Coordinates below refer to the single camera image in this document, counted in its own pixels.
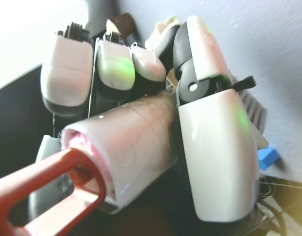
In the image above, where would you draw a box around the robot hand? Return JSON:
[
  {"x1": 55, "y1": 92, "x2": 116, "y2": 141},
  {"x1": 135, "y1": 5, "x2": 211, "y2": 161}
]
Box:
[{"x1": 35, "y1": 15, "x2": 262, "y2": 222}]

